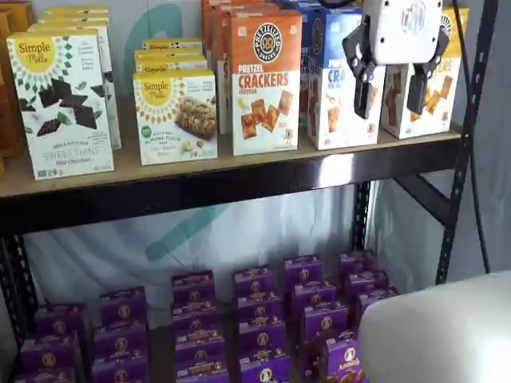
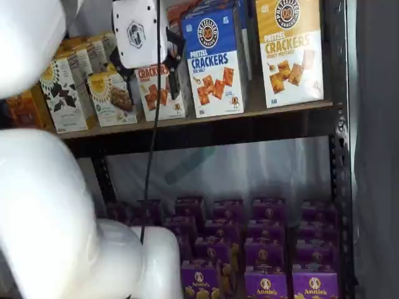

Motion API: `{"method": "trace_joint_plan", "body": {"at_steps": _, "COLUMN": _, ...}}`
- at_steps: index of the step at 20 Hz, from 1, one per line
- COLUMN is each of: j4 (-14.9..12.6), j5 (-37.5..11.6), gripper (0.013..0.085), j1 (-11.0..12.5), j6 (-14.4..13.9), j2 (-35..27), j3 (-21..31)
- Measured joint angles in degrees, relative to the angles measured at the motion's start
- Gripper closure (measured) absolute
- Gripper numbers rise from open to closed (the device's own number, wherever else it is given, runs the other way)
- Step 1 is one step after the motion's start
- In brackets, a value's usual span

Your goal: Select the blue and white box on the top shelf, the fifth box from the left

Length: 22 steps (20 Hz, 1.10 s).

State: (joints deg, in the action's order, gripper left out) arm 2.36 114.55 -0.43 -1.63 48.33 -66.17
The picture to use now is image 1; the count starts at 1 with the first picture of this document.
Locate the purple Annie's snack box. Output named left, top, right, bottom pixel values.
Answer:
left=19, top=333, right=81, bottom=372
left=175, top=358, right=231, bottom=383
left=339, top=250, right=378, bottom=277
left=354, top=287, right=400, bottom=324
left=236, top=294, right=281, bottom=324
left=173, top=330, right=227, bottom=364
left=34, top=305, right=85, bottom=340
left=14, top=365, right=77, bottom=383
left=299, top=305, right=351, bottom=342
left=291, top=281, right=337, bottom=310
left=93, top=322, right=149, bottom=362
left=283, top=256, right=323, bottom=285
left=99, top=286, right=147, bottom=326
left=238, top=318, right=287, bottom=358
left=90, top=357, right=152, bottom=383
left=233, top=266, right=276, bottom=298
left=239, top=353, right=291, bottom=383
left=345, top=270, right=390, bottom=298
left=297, top=337, right=366, bottom=383
left=172, top=270, right=216, bottom=306
left=171, top=302, right=220, bottom=334

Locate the Simple Mills sweet thins box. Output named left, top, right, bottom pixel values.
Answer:
left=42, top=10, right=110, bottom=18
left=26, top=22, right=123, bottom=151
left=38, top=15, right=113, bottom=26
left=6, top=30, right=116, bottom=181
left=45, top=4, right=109, bottom=12

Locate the white plastic backdrop sheet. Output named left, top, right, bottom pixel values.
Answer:
left=23, top=0, right=511, bottom=304

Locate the orange yellow snack box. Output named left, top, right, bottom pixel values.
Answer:
left=0, top=0, right=35, bottom=65

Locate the thin black cable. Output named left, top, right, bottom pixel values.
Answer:
left=452, top=0, right=491, bottom=274

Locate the Simple Mills almond bars box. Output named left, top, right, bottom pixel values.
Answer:
left=133, top=69, right=219, bottom=167
left=142, top=38, right=204, bottom=51
left=134, top=49, right=208, bottom=61
left=133, top=58, right=209, bottom=75

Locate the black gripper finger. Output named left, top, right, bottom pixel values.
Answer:
left=406, top=14, right=454, bottom=115
left=342, top=19, right=378, bottom=120

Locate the blue pretzel crackers box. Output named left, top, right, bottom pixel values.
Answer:
left=305, top=6, right=387, bottom=152
left=295, top=0, right=364, bottom=128
left=275, top=0, right=320, bottom=13

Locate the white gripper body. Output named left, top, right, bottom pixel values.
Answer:
left=361, top=0, right=442, bottom=66

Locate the orange pretzel crackers box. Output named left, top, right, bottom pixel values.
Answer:
left=227, top=8, right=303, bottom=157
left=211, top=4, right=280, bottom=135
left=200, top=0, right=276, bottom=69

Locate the yellow pretzel crackers box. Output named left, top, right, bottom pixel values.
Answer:
left=378, top=6, right=471, bottom=140

